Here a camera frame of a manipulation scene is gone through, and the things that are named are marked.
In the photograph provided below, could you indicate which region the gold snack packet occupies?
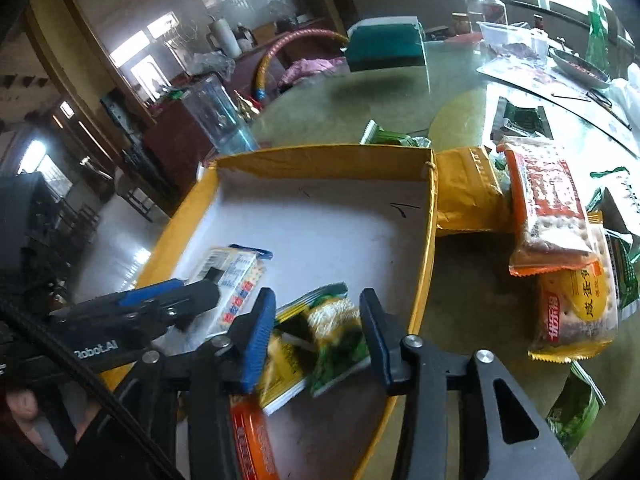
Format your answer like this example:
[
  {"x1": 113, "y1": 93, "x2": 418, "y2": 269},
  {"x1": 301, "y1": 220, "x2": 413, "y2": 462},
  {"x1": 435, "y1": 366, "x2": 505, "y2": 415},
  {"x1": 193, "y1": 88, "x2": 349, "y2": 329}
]
[{"x1": 434, "y1": 146, "x2": 513, "y2": 237}]

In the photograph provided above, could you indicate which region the dark green foil packet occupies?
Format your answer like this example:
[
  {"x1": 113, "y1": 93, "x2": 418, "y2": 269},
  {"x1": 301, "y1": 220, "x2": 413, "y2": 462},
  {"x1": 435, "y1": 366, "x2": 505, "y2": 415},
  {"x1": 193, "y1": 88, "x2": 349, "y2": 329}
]
[{"x1": 492, "y1": 100, "x2": 555, "y2": 142}]

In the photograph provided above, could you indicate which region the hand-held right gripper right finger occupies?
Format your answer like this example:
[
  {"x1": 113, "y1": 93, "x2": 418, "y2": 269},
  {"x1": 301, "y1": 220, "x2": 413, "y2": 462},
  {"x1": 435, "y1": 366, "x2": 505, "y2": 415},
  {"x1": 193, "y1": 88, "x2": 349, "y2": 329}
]
[{"x1": 359, "y1": 287, "x2": 581, "y2": 480}]

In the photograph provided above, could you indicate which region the large framed glass panel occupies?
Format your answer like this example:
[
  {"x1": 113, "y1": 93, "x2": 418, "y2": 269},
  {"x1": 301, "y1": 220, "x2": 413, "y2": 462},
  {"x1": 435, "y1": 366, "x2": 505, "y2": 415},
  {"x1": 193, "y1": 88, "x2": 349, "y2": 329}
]
[{"x1": 30, "y1": 0, "x2": 351, "y2": 126}]

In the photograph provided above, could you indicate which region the metal plate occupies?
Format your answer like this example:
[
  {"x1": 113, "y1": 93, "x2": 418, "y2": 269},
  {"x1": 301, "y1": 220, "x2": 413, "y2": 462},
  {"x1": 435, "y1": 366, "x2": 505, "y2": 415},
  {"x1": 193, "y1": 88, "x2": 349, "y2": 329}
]
[{"x1": 547, "y1": 47, "x2": 613, "y2": 90}]

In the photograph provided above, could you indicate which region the green tissue box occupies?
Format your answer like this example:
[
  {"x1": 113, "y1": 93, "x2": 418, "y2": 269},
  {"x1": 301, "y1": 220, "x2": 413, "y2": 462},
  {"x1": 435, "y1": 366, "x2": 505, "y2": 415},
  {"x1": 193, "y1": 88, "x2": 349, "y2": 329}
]
[{"x1": 342, "y1": 16, "x2": 427, "y2": 73}]

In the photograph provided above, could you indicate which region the green noodle print snack packet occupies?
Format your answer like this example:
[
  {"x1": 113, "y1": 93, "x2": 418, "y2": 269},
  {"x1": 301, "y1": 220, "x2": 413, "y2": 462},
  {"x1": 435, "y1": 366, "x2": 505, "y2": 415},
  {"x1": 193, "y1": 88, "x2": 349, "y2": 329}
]
[{"x1": 545, "y1": 360, "x2": 607, "y2": 458}]

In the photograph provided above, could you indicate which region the dark wooden sideboard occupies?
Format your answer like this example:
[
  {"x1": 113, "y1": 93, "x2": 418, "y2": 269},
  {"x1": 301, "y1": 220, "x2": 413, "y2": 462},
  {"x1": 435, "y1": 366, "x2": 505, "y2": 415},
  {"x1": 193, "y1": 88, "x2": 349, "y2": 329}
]
[{"x1": 142, "y1": 15, "x2": 351, "y2": 211}]

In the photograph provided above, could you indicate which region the pink and yellow hoop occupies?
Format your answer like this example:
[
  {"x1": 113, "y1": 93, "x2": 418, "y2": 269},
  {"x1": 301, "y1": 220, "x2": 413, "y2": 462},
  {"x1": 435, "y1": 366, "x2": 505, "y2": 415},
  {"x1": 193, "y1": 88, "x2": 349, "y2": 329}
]
[{"x1": 254, "y1": 29, "x2": 351, "y2": 106}]

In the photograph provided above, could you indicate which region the black ribbed cable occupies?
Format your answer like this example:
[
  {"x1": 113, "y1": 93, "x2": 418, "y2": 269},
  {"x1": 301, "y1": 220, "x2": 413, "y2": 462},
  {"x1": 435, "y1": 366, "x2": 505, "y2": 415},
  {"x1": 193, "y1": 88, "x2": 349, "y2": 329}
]
[{"x1": 0, "y1": 292, "x2": 186, "y2": 480}]

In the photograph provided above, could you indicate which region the person's left hand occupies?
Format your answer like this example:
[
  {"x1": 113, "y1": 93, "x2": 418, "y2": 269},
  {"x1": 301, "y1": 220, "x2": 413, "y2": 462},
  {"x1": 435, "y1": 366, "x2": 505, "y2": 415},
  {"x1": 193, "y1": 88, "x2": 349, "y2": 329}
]
[{"x1": 5, "y1": 385, "x2": 106, "y2": 466}]

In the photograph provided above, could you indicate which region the clear plastic jug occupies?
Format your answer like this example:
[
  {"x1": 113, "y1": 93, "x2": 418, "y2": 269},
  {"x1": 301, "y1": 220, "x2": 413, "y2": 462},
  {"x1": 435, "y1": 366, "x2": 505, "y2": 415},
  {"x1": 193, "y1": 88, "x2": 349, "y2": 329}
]
[{"x1": 181, "y1": 74, "x2": 261, "y2": 156}]

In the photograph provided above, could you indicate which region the clear plastic food container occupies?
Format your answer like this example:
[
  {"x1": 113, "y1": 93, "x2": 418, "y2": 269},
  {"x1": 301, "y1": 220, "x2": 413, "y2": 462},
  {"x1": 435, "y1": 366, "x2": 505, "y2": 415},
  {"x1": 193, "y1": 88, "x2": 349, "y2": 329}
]
[{"x1": 475, "y1": 20, "x2": 551, "y2": 58}]

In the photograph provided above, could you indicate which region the green plastic bottle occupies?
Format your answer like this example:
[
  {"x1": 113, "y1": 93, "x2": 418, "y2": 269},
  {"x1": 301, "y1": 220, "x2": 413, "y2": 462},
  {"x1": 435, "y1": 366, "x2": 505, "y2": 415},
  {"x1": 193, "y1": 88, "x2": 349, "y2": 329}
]
[{"x1": 584, "y1": 0, "x2": 613, "y2": 76}]

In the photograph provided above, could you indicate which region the white thermos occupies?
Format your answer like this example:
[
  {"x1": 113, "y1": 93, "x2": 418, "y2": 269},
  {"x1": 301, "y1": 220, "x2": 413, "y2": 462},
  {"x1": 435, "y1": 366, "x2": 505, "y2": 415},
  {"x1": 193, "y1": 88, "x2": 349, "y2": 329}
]
[{"x1": 207, "y1": 17, "x2": 243, "y2": 58}]

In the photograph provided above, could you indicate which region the yellow cracker packet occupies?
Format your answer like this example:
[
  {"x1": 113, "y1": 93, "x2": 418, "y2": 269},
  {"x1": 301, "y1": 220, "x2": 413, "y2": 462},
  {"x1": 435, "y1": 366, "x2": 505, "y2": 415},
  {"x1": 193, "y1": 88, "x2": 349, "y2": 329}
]
[{"x1": 527, "y1": 212, "x2": 621, "y2": 363}]

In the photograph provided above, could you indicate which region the sauce bottle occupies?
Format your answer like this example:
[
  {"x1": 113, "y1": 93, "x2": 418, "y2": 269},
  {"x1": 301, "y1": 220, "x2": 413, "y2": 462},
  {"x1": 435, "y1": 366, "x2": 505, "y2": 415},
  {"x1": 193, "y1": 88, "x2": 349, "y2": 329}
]
[{"x1": 479, "y1": 0, "x2": 508, "y2": 26}]

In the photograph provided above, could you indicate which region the pink cloth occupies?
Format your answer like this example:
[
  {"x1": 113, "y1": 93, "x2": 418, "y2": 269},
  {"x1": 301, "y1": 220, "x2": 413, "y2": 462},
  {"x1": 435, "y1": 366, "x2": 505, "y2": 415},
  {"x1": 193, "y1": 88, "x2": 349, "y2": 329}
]
[{"x1": 277, "y1": 57, "x2": 348, "y2": 88}]

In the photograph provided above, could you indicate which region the green-edged brown snack packet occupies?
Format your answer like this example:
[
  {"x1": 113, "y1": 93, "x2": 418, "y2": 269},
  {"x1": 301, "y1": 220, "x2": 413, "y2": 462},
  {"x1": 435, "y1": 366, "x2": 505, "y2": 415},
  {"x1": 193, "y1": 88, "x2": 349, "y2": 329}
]
[{"x1": 587, "y1": 166, "x2": 640, "y2": 241}]

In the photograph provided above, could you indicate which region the white plastic bag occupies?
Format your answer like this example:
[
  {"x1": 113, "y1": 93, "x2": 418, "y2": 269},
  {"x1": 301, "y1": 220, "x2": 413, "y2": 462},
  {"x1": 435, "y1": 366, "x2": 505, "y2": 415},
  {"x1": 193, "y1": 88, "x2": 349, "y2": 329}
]
[{"x1": 612, "y1": 62, "x2": 640, "y2": 126}]

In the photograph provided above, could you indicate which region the blue label cracker packet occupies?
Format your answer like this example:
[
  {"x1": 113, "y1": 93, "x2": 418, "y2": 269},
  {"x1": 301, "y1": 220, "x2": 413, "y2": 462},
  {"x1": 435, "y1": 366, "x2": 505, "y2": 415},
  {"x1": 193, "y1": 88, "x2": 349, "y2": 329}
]
[{"x1": 187, "y1": 245, "x2": 275, "y2": 341}]

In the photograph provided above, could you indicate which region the yellow cardboard box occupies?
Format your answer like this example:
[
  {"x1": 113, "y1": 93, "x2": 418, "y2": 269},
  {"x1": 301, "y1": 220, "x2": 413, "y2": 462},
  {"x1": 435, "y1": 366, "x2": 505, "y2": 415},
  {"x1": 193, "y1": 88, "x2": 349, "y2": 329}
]
[{"x1": 102, "y1": 144, "x2": 441, "y2": 480}]

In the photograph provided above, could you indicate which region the printed paper leaflet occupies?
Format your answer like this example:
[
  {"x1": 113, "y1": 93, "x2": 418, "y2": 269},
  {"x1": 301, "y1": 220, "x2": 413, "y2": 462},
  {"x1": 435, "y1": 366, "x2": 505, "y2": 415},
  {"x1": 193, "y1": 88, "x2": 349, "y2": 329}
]
[{"x1": 475, "y1": 55, "x2": 636, "y2": 131}]

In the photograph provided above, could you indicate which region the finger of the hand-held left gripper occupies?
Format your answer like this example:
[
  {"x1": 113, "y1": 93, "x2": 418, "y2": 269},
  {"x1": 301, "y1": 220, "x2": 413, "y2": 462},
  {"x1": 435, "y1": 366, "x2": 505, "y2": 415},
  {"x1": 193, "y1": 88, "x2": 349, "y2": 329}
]
[
  {"x1": 50, "y1": 279, "x2": 186, "y2": 323},
  {"x1": 125, "y1": 280, "x2": 221, "y2": 332}
]

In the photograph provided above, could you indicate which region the bright green snack packet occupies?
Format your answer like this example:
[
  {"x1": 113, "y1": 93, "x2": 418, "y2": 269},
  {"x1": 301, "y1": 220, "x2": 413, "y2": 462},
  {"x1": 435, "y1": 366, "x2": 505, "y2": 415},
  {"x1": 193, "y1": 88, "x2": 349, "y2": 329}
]
[{"x1": 360, "y1": 120, "x2": 432, "y2": 148}]

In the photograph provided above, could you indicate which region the orange cracker packet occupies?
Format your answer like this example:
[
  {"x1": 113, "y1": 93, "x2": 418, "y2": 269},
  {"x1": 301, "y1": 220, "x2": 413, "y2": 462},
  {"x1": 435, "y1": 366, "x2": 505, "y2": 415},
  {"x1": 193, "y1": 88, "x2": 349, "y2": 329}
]
[
  {"x1": 230, "y1": 395, "x2": 281, "y2": 480},
  {"x1": 497, "y1": 136, "x2": 598, "y2": 277}
]

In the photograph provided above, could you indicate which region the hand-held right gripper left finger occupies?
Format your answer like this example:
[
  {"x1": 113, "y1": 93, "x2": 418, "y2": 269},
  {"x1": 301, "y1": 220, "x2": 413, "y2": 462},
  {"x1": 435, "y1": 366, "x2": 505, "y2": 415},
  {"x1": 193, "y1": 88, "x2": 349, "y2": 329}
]
[{"x1": 95, "y1": 287, "x2": 277, "y2": 480}]

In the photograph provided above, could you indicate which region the clear plastic bag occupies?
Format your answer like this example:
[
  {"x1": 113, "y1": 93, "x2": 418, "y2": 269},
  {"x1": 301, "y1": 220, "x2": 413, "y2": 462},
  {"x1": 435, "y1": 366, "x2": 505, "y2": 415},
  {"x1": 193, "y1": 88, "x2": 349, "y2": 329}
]
[{"x1": 192, "y1": 50, "x2": 236, "y2": 78}]

